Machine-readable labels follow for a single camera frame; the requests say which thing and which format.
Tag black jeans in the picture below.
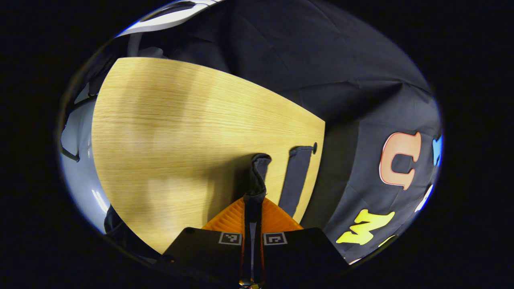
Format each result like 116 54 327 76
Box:
240 146 318 286

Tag black backdrop cloth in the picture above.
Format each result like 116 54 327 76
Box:
80 0 444 265

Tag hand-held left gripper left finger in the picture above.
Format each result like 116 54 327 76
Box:
161 197 246 283

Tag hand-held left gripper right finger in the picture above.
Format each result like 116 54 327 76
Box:
261 197 350 284

